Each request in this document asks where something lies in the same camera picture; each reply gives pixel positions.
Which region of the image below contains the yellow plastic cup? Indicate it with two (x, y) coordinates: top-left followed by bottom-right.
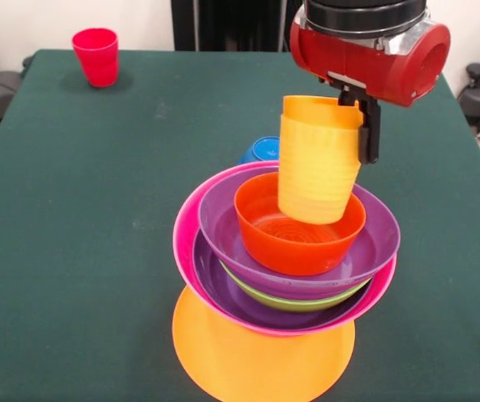
(276, 115), (363, 224)

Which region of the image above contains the dark green tablecloth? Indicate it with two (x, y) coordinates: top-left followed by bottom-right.
(0, 49), (480, 402)

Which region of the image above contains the light green plastic bowl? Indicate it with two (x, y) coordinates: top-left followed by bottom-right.
(218, 259), (370, 314)

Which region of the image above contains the small red-orange plastic bowl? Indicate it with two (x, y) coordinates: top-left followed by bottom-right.
(234, 172), (367, 276)

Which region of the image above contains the blue plastic bowl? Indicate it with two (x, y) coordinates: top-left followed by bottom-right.
(239, 136), (281, 165)

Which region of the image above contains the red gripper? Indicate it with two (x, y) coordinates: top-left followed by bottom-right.
(288, 8), (452, 166)

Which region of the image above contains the red plastic cup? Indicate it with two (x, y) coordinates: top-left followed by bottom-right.
(71, 27), (120, 89)

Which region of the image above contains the orange plastic cup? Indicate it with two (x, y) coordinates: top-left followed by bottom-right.
(281, 95), (364, 131)

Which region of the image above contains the purple plastic bowl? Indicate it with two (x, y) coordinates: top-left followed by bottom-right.
(192, 228), (370, 332)
(198, 161), (401, 301)

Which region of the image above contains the large orange plastic bowl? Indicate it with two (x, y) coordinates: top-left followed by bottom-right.
(171, 285), (356, 402)

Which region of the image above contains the large pink plastic bowl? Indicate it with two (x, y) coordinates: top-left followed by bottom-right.
(172, 161), (398, 338)

